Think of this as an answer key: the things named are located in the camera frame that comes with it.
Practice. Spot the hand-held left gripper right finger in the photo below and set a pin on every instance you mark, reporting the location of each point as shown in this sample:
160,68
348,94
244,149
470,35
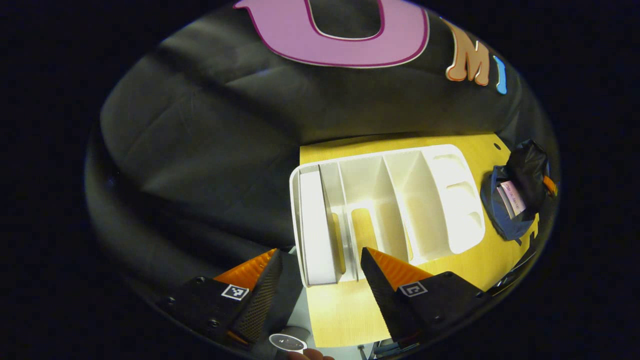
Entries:
385,300

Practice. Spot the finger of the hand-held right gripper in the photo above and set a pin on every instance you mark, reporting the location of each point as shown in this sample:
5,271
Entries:
550,186

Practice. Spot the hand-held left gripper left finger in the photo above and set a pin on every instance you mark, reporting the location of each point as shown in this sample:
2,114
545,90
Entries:
262,300

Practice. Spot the blue schoolbag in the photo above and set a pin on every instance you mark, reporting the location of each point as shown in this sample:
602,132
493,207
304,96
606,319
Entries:
525,165

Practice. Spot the pink book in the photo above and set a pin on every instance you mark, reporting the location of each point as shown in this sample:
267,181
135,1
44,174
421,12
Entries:
513,199

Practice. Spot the black face cover book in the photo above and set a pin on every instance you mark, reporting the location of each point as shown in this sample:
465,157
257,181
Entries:
317,230

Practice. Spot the white bookshelf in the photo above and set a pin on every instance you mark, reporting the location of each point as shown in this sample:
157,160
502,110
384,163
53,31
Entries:
400,200

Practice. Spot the grey round tube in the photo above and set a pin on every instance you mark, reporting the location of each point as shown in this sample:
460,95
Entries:
289,340

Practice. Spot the black backdrop cloth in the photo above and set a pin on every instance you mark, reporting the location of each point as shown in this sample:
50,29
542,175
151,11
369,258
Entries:
200,150

